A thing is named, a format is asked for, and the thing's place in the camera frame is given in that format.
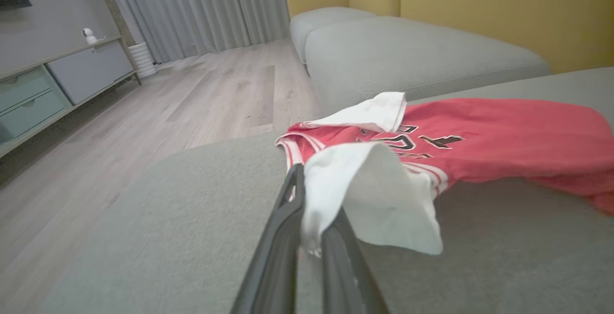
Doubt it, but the pale teal drawer front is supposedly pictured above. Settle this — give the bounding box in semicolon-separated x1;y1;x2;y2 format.
0;66;53;113
0;88;72;142

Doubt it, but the long yellow sofa backrest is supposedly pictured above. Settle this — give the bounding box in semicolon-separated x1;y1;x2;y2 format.
401;0;614;75

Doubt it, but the large grey sofa seat cushion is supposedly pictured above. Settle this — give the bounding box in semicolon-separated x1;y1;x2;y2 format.
38;67;614;314

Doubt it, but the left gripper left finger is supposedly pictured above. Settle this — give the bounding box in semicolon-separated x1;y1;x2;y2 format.
230;163;306;314

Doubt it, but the small grey sofa seat cushion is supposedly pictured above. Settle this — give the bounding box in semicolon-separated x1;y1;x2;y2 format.
289;7;379;64

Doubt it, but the low wooden TV cabinet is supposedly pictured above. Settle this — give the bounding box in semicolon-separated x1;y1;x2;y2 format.
0;35;142;159

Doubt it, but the grey pleated curtain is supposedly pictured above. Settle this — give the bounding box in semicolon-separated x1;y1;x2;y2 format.
98;0;336;64

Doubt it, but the red white-trimmed basketball jersey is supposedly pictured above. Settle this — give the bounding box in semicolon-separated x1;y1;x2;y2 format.
275;92;614;256

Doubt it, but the grey cabinet door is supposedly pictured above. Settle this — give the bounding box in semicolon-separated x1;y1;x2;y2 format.
47;40;135;105

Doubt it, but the white ribbed cylinder appliance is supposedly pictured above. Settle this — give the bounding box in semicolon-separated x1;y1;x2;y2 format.
127;42;158;79

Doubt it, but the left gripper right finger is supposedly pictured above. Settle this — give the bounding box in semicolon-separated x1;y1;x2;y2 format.
320;209;390;314

